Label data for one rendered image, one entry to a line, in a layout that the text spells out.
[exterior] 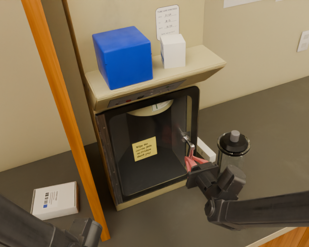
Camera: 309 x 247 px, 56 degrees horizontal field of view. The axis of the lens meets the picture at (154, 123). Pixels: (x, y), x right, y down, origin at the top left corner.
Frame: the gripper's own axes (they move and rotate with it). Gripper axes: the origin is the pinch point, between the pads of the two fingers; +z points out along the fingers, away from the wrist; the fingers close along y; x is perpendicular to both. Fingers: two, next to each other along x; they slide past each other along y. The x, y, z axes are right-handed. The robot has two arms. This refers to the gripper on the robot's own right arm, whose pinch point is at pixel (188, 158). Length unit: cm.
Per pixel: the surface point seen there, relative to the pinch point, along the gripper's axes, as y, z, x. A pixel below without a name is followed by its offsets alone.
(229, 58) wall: -48, 48, -10
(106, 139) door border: 26.2, 3.8, -11.9
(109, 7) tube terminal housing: 24, 4, -47
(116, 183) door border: 23.4, 4.2, 7.4
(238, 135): -15.1, -3.4, -8.1
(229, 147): -12.1, -4.0, -4.7
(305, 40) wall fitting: -94, 46, -16
